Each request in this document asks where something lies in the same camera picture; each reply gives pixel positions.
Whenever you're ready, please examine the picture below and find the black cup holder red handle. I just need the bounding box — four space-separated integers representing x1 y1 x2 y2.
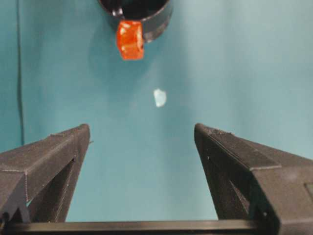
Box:
97 0 173 61

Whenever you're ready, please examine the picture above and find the small white scrap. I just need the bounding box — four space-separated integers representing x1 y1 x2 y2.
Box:
153 88 168 108

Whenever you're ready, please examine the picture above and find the blue-green table cloth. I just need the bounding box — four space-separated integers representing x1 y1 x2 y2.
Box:
0 0 313 235

